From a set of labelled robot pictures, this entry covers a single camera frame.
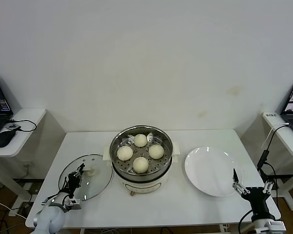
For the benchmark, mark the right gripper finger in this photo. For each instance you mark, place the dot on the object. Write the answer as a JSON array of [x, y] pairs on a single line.
[[268, 187], [235, 178]]

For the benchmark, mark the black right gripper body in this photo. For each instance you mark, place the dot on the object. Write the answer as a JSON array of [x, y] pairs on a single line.
[[257, 197]]

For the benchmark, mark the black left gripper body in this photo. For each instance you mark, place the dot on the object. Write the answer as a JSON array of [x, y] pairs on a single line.
[[73, 182]]

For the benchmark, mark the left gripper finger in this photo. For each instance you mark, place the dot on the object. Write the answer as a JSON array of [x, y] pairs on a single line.
[[80, 177], [81, 168]]

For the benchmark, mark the round glass pot lid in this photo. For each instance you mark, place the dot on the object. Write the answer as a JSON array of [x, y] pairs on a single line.
[[97, 182]]

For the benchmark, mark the white steamed baozi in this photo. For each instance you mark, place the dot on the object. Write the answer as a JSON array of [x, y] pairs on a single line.
[[140, 140], [124, 153], [140, 165], [156, 151]]

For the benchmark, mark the steel perforated steamer basket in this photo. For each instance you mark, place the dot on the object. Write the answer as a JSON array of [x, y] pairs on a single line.
[[166, 148]]

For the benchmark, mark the round white plate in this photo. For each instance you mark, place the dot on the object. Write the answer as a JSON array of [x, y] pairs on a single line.
[[210, 170]]

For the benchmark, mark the cream electric cooking pot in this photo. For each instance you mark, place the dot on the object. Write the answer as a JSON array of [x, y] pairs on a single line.
[[141, 186]]

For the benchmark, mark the white side desk with mouse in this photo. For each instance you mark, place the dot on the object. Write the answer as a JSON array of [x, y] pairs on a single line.
[[30, 117]]

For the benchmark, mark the small printed desk label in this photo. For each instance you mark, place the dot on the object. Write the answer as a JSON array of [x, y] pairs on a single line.
[[270, 115]]

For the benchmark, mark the small black QR dongle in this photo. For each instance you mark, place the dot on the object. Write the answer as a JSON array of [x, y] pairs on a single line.
[[13, 126]]

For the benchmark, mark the black computer mouse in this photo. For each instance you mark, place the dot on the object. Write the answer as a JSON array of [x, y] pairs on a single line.
[[4, 139]]

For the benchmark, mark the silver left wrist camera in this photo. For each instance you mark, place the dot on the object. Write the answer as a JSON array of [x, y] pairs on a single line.
[[73, 204]]

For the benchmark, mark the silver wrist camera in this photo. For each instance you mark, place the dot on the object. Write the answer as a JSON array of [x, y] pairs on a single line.
[[73, 204], [273, 225]]

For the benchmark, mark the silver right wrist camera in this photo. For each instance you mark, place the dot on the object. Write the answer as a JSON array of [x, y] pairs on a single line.
[[273, 225]]

